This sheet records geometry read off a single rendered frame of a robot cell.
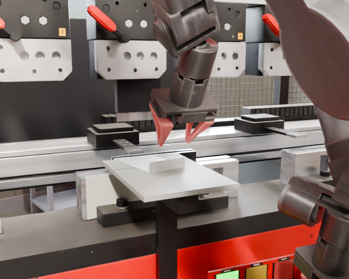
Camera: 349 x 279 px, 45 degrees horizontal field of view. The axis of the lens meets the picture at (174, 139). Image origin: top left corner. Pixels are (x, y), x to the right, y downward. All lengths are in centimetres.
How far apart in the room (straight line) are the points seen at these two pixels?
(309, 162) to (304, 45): 94
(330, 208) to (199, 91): 27
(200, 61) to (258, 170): 95
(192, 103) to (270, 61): 41
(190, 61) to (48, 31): 32
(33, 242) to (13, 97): 64
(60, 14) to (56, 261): 46
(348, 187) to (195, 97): 26
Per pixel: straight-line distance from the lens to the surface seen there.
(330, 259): 71
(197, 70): 65
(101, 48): 87
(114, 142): 111
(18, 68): 85
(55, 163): 116
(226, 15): 99
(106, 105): 145
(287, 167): 119
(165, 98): 69
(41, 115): 141
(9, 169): 115
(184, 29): 59
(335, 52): 25
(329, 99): 28
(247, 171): 160
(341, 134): 68
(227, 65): 99
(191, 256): 92
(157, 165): 82
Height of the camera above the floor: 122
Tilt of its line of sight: 11 degrees down
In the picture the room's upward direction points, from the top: straight up
